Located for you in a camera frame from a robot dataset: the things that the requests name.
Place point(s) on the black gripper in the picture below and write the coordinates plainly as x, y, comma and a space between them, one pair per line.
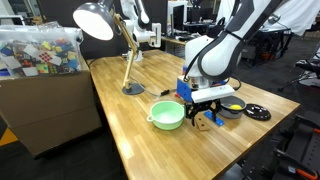
192, 109

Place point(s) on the brown wooden block with holes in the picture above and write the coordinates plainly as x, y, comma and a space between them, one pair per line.
201, 124

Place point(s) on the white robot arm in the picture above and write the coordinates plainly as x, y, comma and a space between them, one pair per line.
211, 60

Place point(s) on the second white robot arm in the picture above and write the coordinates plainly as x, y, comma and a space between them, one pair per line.
139, 26

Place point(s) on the green bowl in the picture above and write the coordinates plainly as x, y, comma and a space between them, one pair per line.
166, 115

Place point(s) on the blue plastic strip with holes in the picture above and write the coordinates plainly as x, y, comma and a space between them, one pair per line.
219, 122

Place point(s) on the grey pot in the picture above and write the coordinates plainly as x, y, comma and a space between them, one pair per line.
227, 112

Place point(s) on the blue wooden toy toolbox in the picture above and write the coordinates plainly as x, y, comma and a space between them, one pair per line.
183, 90

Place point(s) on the yellow lemon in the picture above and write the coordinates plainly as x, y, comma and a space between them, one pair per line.
235, 107

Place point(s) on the black pot lid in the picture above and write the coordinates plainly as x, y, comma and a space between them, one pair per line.
257, 112

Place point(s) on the black breadboard cart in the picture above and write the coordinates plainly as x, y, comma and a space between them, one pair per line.
289, 154

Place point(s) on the cardboard box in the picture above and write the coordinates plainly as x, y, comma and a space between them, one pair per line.
45, 112

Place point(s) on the clear box of rubik cubes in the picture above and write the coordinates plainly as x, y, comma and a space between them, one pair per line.
40, 50

